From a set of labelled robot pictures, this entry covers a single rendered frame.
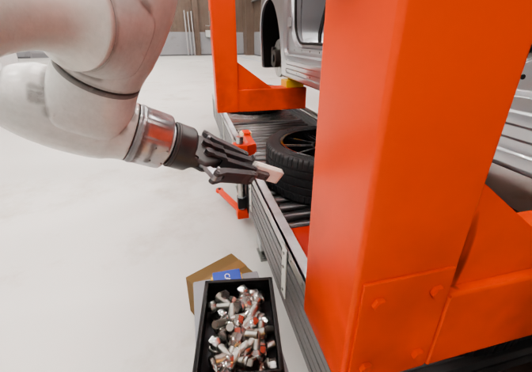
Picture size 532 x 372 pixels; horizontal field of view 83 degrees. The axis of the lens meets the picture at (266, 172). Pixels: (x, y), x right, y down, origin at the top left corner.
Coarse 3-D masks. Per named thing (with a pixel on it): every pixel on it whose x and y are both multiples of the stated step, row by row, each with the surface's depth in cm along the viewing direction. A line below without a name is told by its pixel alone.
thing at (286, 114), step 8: (216, 112) 328; (232, 112) 330; (272, 112) 331; (280, 112) 333; (288, 112) 328; (296, 112) 316; (216, 120) 343; (232, 120) 299; (240, 120) 300; (248, 120) 302; (256, 120) 297; (264, 120) 299
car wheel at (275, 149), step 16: (288, 128) 187; (304, 128) 187; (272, 144) 160; (288, 144) 166; (304, 144) 166; (272, 160) 155; (288, 160) 144; (304, 160) 139; (288, 176) 147; (304, 176) 141; (288, 192) 150; (304, 192) 144
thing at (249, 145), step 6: (240, 132) 181; (246, 132) 177; (246, 138) 172; (252, 138) 173; (234, 144) 158; (246, 144) 158; (252, 144) 161; (246, 150) 158; (252, 150) 162; (222, 192) 198; (228, 198) 191; (234, 204) 183; (240, 210) 174; (246, 210) 174; (240, 216) 173; (246, 216) 174
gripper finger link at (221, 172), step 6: (222, 168) 50; (228, 168) 51; (216, 174) 48; (222, 174) 49; (228, 174) 50; (234, 174) 51; (240, 174) 52; (246, 174) 53; (252, 174) 54; (210, 180) 49; (222, 180) 50; (228, 180) 51; (234, 180) 52; (240, 180) 53; (246, 180) 54
